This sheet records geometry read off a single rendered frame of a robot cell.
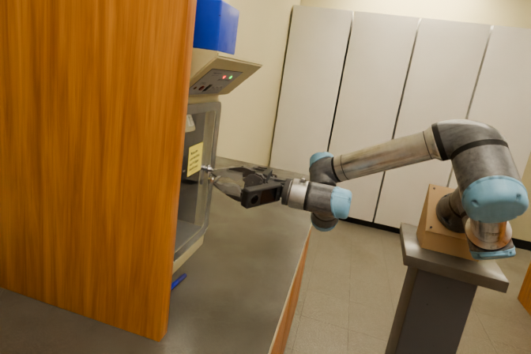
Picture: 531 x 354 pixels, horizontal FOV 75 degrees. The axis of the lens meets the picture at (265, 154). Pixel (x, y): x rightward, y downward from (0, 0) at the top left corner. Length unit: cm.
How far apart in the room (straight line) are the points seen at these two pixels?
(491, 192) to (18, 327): 97
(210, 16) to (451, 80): 330
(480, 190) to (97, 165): 76
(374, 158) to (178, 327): 61
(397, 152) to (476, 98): 298
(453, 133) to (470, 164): 9
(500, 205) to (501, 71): 313
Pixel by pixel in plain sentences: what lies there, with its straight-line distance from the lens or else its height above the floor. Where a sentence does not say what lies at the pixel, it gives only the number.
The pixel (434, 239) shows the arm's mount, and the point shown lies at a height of 99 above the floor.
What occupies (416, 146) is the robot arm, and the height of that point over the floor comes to 136.
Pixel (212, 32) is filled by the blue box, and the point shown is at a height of 154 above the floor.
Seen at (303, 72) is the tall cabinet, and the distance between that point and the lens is 376.
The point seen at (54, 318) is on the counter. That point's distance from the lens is 89.
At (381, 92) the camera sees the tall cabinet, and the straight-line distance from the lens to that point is 373.
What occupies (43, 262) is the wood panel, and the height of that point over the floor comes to 104.
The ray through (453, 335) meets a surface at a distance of 159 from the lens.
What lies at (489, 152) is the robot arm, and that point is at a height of 139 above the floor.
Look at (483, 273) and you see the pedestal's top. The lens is 143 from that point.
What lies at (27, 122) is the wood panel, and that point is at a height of 133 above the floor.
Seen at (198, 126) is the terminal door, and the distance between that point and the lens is 87.
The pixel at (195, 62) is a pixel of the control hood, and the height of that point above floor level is 149.
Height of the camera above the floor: 149
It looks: 13 degrees down
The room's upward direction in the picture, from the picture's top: 8 degrees clockwise
